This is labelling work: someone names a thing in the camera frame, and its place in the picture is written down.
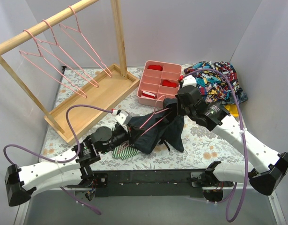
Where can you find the wooden clothes rack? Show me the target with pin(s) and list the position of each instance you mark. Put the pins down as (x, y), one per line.
(111, 91)

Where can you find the red sock middle compartment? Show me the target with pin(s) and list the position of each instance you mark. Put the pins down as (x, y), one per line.
(168, 83)

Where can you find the red white striped sock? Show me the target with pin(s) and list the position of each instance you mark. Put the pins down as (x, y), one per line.
(146, 94)

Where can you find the pink wire hanger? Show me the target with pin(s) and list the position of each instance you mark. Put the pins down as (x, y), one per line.
(89, 50)
(128, 144)
(25, 55)
(83, 75)

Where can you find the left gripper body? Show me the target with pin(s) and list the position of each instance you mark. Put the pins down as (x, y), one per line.
(132, 132)

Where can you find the pink divided organizer box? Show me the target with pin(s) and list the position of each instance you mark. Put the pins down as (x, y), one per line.
(151, 81)

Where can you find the green white striped shorts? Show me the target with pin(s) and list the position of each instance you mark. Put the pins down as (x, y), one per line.
(125, 152)

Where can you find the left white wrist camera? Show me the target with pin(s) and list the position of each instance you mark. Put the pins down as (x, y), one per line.
(122, 117)

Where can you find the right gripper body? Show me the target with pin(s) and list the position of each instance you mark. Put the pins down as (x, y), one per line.
(180, 108)

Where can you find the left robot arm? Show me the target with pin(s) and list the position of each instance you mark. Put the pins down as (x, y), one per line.
(71, 168)

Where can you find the red sock compartment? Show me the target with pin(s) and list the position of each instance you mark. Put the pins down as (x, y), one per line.
(168, 83)
(155, 67)

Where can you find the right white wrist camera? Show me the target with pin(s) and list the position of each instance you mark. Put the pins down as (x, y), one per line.
(187, 81)

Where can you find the yellow plastic tray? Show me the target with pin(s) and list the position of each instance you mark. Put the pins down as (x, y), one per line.
(233, 110)

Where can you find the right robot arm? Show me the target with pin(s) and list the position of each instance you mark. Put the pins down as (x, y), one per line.
(268, 166)

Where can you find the dark navy shorts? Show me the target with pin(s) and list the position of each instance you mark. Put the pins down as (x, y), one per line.
(164, 128)

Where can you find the colourful comic print shorts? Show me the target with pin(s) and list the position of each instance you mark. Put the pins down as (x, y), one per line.
(217, 82)

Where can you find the red sock top compartment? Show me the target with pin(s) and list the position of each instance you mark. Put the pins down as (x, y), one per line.
(155, 67)

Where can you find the aluminium frame rail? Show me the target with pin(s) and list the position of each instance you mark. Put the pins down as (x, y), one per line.
(252, 197)

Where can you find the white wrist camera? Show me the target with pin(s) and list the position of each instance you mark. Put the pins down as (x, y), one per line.
(122, 117)
(187, 81)

